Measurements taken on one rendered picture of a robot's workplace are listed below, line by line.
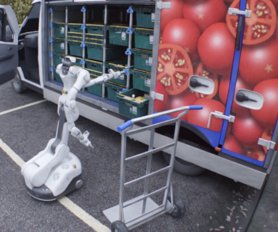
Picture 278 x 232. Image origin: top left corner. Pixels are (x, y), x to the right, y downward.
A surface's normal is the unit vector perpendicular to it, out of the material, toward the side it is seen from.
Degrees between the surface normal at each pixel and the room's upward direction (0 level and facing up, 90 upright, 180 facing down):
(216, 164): 90
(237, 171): 90
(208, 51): 90
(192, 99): 90
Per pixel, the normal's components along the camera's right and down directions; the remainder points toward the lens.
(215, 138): -0.63, 0.25
